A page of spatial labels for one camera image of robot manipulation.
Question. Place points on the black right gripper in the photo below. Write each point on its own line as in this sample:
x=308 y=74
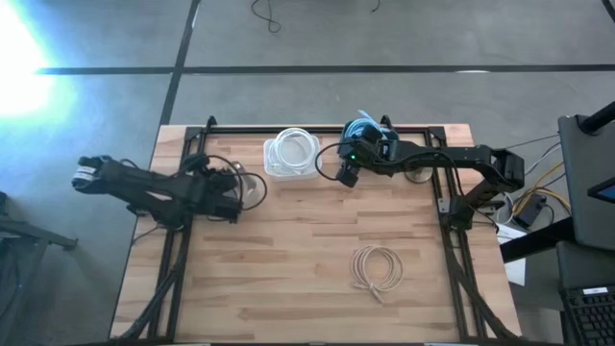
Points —
x=365 y=146

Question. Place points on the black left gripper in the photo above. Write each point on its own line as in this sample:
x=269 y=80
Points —
x=209 y=192

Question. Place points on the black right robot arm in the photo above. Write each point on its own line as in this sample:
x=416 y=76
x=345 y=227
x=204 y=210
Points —
x=456 y=156

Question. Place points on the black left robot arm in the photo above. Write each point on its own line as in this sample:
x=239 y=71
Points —
x=134 y=185

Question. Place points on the black power adapter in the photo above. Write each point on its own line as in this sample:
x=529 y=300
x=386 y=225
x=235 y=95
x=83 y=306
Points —
x=529 y=211

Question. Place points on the white paper sheet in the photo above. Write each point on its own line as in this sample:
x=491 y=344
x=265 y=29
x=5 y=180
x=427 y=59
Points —
x=515 y=269

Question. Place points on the black floor stand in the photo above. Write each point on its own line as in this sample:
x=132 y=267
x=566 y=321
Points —
x=24 y=240

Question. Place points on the grey laptop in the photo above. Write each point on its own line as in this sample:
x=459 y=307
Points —
x=586 y=182

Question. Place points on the black keyboard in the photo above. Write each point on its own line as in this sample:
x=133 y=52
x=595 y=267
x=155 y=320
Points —
x=593 y=317

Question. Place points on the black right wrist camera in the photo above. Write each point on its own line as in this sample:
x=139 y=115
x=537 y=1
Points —
x=348 y=177

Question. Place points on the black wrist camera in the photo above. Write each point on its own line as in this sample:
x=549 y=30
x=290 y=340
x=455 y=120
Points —
x=348 y=177
x=196 y=162

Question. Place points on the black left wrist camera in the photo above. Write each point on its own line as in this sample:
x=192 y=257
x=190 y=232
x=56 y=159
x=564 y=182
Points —
x=196 y=162

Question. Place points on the black aluminium rig frame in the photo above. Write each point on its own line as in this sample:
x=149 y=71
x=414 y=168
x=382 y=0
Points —
x=170 y=269

